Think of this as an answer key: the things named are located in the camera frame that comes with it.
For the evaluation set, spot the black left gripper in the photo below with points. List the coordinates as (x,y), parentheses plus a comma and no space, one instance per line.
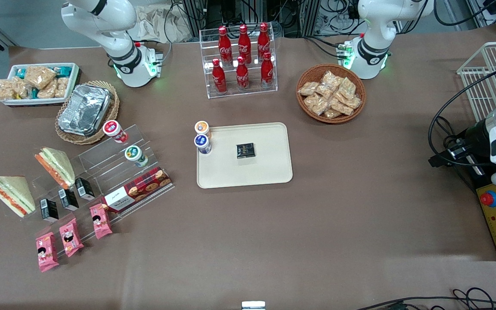
(475,137)

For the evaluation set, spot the triangle sandwich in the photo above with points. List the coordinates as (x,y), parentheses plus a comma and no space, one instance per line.
(13,193)
(58,165)

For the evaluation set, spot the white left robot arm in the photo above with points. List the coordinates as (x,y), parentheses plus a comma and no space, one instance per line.
(373,47)

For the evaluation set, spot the beige plastic tray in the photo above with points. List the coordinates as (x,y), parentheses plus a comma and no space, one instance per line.
(265,172)

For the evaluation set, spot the wrapped brown biscuit pack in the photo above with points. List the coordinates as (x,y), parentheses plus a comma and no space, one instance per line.
(331,79)
(308,88)
(347,87)
(315,104)
(342,107)
(324,91)
(332,113)

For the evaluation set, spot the round wicker basket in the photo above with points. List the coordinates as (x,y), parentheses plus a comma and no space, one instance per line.
(308,71)

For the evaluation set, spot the red cola bottle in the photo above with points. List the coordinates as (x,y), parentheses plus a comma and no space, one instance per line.
(267,72)
(263,41)
(224,45)
(219,79)
(242,76)
(244,43)

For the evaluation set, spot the small black snack box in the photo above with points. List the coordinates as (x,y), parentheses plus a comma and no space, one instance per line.
(68,199)
(49,210)
(85,188)
(245,150)

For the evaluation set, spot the blue lid yogurt cup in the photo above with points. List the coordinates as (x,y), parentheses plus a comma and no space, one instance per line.
(202,142)

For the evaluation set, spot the orange lid yogurt cup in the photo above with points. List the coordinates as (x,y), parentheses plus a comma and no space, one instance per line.
(202,127)

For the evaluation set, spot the small white device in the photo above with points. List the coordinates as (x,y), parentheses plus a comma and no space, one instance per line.
(253,305)

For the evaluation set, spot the clear acrylic bottle rack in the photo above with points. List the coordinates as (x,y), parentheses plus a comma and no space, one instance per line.
(210,51)

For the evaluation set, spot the beige crumpled cloth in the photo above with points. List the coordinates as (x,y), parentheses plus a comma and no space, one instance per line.
(162,23)

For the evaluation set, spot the red plaid cookie box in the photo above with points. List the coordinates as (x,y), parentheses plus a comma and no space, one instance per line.
(140,187)

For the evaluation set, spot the green lid yogurt cup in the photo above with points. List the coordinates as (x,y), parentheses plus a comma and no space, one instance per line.
(134,154)

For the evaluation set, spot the red lid yogurt cup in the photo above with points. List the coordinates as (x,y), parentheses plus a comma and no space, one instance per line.
(113,129)

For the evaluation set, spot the oval wicker basket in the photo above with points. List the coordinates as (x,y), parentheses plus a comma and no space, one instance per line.
(112,101)

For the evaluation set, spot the clear acrylic tiered shelf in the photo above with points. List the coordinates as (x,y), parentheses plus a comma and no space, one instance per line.
(101,168)

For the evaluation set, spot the pink snack packet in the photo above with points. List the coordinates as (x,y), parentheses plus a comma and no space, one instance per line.
(100,221)
(71,237)
(47,252)

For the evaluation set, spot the aluminium foil container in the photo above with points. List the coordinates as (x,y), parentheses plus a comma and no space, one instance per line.
(84,110)

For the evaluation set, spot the white rectangular plastic bin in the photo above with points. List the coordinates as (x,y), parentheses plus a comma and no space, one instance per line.
(73,84)

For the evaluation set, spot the wrapped rice cracker pack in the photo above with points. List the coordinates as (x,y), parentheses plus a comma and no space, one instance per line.
(6,90)
(62,87)
(48,90)
(39,76)
(23,89)

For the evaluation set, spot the teal snack packet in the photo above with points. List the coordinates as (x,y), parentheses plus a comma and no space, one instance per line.
(20,73)
(63,71)

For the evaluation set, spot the aluminium frame rack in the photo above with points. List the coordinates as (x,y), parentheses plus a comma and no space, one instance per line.
(196,15)

